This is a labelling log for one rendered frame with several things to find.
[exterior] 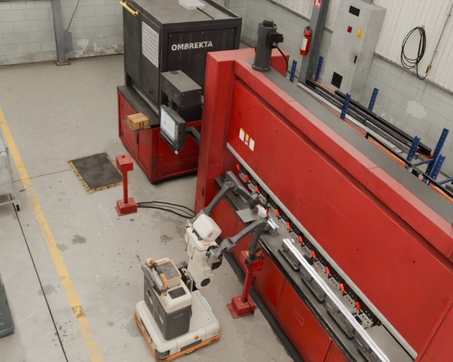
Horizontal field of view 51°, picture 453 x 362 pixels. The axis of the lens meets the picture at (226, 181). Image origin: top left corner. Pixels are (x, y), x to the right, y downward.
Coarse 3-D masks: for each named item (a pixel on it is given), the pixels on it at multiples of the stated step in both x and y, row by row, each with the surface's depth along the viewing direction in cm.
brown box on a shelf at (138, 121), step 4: (128, 116) 600; (132, 116) 600; (136, 116) 601; (140, 116) 602; (144, 116) 603; (124, 120) 613; (128, 120) 602; (132, 120) 593; (136, 120) 594; (140, 120) 595; (144, 120) 597; (128, 124) 605; (132, 124) 596; (136, 124) 593; (140, 124) 596; (144, 124) 600; (148, 124) 609; (132, 128) 599; (136, 128) 595; (140, 128) 600; (144, 128) 601; (148, 128) 603
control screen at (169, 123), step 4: (164, 112) 524; (164, 116) 527; (168, 116) 517; (164, 120) 529; (168, 120) 519; (172, 120) 511; (164, 124) 532; (168, 124) 522; (172, 124) 513; (164, 128) 534; (168, 128) 524; (172, 128) 516; (168, 132) 527; (172, 132) 518; (172, 136) 521
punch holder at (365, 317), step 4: (364, 304) 364; (364, 308) 365; (368, 308) 361; (364, 312) 366; (368, 312) 362; (372, 312) 357; (360, 316) 371; (364, 316) 367; (368, 316) 363; (372, 316) 358; (376, 316) 358; (364, 320) 368; (368, 320) 363; (372, 320) 359; (376, 320) 363; (368, 324) 364; (372, 324) 364; (376, 324) 367
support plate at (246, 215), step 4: (248, 208) 489; (236, 212) 483; (240, 212) 483; (244, 212) 484; (248, 212) 484; (240, 216) 477; (244, 216) 478; (248, 216) 479; (252, 216) 479; (256, 216) 480; (264, 216) 481; (244, 220) 473; (248, 220) 474; (252, 220) 475
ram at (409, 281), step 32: (256, 96) 457; (256, 128) 462; (288, 128) 412; (256, 160) 474; (288, 160) 421; (320, 160) 380; (288, 192) 432; (320, 192) 388; (352, 192) 352; (320, 224) 397; (352, 224) 359; (384, 224) 328; (352, 256) 366; (384, 256) 334; (416, 256) 307; (352, 288) 374; (384, 288) 341; (416, 288) 312; (448, 288) 289; (416, 320) 318; (416, 352) 324
